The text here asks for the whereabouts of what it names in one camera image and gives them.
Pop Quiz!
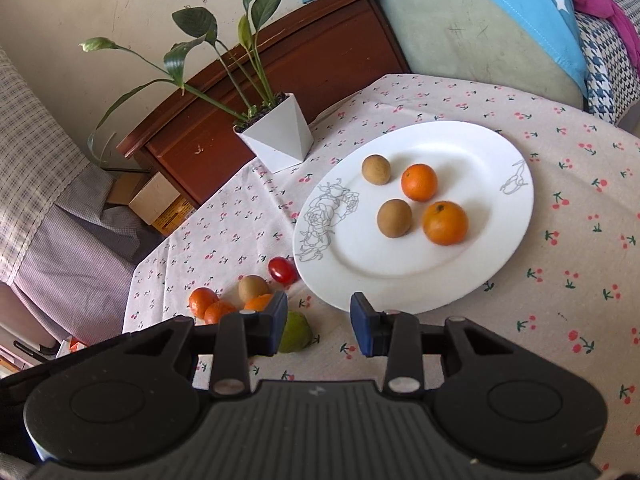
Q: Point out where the green pear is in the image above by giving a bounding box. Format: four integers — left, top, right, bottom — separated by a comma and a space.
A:
278, 311, 314, 354

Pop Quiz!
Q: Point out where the plain cardboard box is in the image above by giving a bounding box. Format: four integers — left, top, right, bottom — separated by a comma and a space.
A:
129, 171, 182, 226

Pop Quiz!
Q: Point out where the cherry print tablecloth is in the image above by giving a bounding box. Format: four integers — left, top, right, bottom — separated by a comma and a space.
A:
122, 74, 640, 461

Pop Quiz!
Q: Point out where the brown kiwi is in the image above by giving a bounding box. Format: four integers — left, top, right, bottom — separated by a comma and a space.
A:
362, 154, 392, 186
238, 275, 271, 305
377, 199, 414, 238

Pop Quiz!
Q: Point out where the brown wooden headboard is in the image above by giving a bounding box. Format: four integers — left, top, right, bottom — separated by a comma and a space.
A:
116, 0, 412, 208

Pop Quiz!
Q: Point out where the large orange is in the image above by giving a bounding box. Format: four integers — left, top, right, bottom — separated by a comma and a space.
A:
422, 200, 470, 246

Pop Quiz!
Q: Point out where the green cushion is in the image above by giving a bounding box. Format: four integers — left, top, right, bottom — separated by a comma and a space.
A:
378, 0, 586, 110

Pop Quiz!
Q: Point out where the green leafy plant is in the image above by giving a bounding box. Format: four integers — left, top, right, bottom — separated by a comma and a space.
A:
79, 0, 307, 167

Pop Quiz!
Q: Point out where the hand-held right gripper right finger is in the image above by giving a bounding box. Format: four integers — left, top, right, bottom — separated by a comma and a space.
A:
350, 292, 516, 395

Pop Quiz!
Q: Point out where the magenta cloth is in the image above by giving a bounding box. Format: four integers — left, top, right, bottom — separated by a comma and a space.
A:
565, 0, 640, 68

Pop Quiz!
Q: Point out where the white floral plate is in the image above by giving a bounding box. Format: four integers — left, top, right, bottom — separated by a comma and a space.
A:
292, 120, 535, 313

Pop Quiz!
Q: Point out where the checked grey cloth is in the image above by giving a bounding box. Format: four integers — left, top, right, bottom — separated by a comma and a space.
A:
0, 47, 151, 346

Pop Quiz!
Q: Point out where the yellow label cardboard box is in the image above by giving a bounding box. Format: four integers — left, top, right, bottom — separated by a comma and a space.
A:
152, 197, 196, 236

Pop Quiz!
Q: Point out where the red cherry tomato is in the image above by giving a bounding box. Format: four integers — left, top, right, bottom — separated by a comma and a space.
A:
268, 256, 297, 286

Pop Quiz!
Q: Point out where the houndstooth cloth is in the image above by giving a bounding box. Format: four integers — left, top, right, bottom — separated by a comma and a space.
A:
574, 0, 640, 128

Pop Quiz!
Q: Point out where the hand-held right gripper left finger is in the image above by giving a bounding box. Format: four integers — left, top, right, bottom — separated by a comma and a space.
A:
122, 292, 289, 397

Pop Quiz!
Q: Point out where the white geometric plant pot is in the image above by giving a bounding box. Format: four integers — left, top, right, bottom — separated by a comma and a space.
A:
233, 92, 315, 175

